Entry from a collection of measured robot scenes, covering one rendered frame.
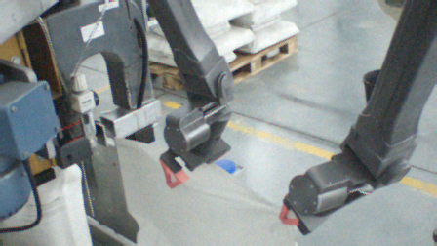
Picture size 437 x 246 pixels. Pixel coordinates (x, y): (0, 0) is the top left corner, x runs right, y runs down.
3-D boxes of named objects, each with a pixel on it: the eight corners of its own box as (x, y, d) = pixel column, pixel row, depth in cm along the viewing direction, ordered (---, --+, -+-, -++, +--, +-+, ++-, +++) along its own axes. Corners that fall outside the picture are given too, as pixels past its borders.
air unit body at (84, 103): (106, 139, 118) (94, 71, 111) (89, 147, 115) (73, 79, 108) (95, 133, 121) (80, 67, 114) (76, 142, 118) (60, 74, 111)
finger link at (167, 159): (149, 180, 107) (161, 150, 100) (175, 163, 112) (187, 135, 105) (172, 203, 105) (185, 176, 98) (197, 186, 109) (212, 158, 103)
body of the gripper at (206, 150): (167, 150, 103) (178, 125, 97) (203, 129, 109) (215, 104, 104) (190, 174, 101) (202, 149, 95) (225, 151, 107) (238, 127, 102)
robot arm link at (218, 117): (240, 109, 96) (218, 89, 98) (215, 124, 92) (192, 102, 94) (227, 134, 101) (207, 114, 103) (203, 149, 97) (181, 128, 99)
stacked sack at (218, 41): (257, 43, 429) (257, 25, 423) (202, 69, 386) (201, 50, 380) (217, 36, 455) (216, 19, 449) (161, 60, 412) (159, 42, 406)
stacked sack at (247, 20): (301, 9, 463) (301, -9, 456) (251, 30, 420) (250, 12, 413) (260, 4, 491) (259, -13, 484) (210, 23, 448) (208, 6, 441)
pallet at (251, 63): (297, 51, 478) (297, 35, 472) (208, 100, 399) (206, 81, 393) (225, 38, 528) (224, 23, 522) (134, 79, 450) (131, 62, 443)
